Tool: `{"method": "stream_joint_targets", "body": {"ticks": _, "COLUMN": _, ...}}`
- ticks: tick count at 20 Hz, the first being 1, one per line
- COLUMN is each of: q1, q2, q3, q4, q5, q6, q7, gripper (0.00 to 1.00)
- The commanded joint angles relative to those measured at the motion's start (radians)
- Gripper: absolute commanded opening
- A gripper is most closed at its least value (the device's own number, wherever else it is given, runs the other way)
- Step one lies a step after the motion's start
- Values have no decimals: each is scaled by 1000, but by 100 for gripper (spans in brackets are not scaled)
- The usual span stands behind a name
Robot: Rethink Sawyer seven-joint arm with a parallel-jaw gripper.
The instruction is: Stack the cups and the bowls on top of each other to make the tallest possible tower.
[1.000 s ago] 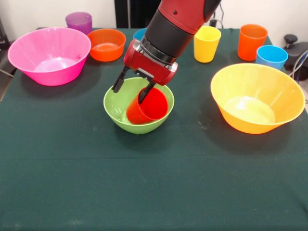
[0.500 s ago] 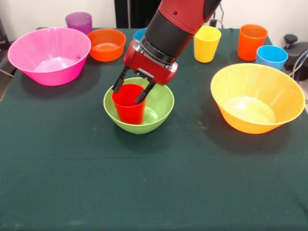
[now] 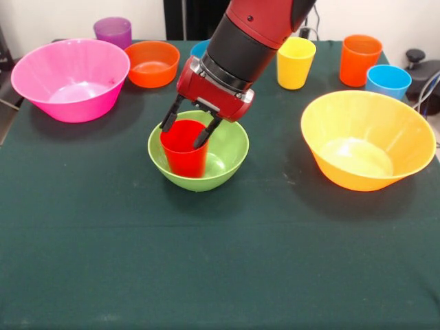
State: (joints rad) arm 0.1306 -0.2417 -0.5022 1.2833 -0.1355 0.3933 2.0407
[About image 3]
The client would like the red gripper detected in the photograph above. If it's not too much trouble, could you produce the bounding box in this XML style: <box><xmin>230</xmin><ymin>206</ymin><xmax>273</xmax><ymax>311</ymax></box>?
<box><xmin>159</xmin><ymin>56</ymin><xmax>256</xmax><ymax>150</ymax></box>

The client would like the red plastic cup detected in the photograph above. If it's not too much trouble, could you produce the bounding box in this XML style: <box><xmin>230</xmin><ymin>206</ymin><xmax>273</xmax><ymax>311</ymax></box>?
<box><xmin>159</xmin><ymin>119</ymin><xmax>210</xmax><ymax>179</ymax></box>

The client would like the green plastic bowl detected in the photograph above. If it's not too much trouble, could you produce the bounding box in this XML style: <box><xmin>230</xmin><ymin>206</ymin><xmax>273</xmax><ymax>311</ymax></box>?
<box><xmin>147</xmin><ymin>110</ymin><xmax>250</xmax><ymax>193</ymax></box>

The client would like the orange plastic bowl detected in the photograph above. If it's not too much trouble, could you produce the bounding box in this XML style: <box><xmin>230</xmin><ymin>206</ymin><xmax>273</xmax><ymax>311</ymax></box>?
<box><xmin>124</xmin><ymin>40</ymin><xmax>181</xmax><ymax>89</ymax></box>

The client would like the yellow plastic bowl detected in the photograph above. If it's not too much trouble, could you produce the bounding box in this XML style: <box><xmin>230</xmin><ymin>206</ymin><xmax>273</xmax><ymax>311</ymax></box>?
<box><xmin>300</xmin><ymin>89</ymin><xmax>437</xmax><ymax>192</ymax></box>

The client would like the blue plastic bowl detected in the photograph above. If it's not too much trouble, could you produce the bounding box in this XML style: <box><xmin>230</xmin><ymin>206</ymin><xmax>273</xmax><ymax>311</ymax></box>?
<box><xmin>190</xmin><ymin>39</ymin><xmax>211</xmax><ymax>58</ymax></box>

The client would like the dark green tablecloth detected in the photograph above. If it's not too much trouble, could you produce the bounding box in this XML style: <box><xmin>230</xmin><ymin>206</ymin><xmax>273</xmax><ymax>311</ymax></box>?
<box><xmin>0</xmin><ymin>38</ymin><xmax>440</xmax><ymax>330</ymax></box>

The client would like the purple plastic cup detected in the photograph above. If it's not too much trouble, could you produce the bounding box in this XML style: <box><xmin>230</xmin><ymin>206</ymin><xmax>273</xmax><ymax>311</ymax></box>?
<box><xmin>93</xmin><ymin>16</ymin><xmax>133</xmax><ymax>51</ymax></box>

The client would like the yellow plastic cup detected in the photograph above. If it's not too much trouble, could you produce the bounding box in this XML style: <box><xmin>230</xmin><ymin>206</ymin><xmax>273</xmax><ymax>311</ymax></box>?
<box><xmin>276</xmin><ymin>36</ymin><xmax>317</xmax><ymax>91</ymax></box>

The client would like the pink plastic bowl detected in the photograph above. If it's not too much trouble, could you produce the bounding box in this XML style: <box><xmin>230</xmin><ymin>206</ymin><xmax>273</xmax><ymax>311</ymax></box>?
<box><xmin>10</xmin><ymin>38</ymin><xmax>131</xmax><ymax>124</ymax></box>

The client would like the orange plastic cup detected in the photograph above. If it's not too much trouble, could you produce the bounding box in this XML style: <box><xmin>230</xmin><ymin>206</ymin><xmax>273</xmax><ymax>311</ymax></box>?
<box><xmin>339</xmin><ymin>34</ymin><xmax>384</xmax><ymax>87</ymax></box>

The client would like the blue plastic cup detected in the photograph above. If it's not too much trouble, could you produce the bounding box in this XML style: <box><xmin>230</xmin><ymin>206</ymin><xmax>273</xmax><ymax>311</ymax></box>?
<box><xmin>365</xmin><ymin>64</ymin><xmax>413</xmax><ymax>101</ymax></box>

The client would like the black wall cable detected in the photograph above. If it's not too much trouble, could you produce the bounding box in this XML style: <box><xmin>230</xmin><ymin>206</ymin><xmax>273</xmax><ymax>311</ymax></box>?
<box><xmin>297</xmin><ymin>0</ymin><xmax>321</xmax><ymax>41</ymax></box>

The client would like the grey cable bundle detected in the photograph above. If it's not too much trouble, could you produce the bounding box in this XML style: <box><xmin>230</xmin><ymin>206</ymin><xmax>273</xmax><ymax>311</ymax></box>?
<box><xmin>414</xmin><ymin>71</ymin><xmax>440</xmax><ymax>120</ymax></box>

